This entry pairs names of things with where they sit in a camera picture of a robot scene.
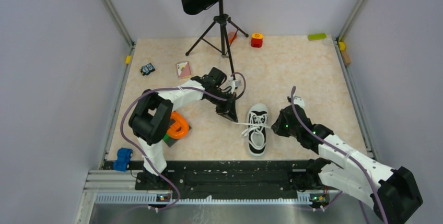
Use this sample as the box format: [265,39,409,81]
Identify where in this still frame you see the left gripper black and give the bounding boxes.
[206,89,238,123]

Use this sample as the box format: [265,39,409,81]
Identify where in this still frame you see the black white sneaker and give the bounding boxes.
[237,103,270,158]

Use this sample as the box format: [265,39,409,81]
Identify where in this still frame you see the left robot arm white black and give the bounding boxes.
[124,67,246,189]

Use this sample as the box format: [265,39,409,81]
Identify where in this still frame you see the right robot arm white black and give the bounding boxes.
[271,104,423,223]

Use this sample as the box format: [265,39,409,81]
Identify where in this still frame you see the pink white card box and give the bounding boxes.
[176,61,192,79]

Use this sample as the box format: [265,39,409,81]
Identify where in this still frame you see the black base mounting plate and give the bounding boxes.
[130,159,376,201]

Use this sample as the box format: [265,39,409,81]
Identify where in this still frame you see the red yellow button block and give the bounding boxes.
[251,33,264,48]

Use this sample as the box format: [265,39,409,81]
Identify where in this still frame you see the orange plastic cup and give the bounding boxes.
[228,31,237,46]

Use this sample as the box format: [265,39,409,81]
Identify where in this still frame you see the lime green block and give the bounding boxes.
[308,33,327,41]

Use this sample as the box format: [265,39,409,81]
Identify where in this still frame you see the yellow corner clip right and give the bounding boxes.
[338,41,346,51]

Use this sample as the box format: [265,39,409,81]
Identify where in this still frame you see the small black blue toy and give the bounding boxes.
[139,63,156,76]

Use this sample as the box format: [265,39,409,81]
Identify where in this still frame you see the blue toy car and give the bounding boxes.
[113,148,133,172]

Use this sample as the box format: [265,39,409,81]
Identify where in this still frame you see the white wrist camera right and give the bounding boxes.
[287,96,306,109]

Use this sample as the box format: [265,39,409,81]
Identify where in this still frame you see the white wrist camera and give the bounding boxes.
[227,76,242,93]
[287,96,306,109]

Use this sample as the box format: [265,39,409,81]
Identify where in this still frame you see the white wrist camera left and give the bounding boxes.
[227,76,242,93]

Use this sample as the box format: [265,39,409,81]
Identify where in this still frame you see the orange ring toy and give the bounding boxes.
[167,112,190,139]

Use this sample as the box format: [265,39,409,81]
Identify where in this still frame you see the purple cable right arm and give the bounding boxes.
[290,86,390,224]

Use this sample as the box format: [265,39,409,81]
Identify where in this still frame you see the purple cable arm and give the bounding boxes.
[120,72,247,211]
[290,86,390,224]

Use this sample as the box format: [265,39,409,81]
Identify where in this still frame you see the grey base plate green block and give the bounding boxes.
[162,130,191,147]

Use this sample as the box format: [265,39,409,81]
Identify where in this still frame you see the wooden block right rail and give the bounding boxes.
[340,50,352,66]

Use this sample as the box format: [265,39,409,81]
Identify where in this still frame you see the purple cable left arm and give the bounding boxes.
[120,72,247,211]

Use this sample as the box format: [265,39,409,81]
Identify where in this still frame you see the white slotted cable duct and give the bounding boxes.
[95,192,328,205]

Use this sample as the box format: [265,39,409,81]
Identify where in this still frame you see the yellow clip left rail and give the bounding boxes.
[125,55,131,65]

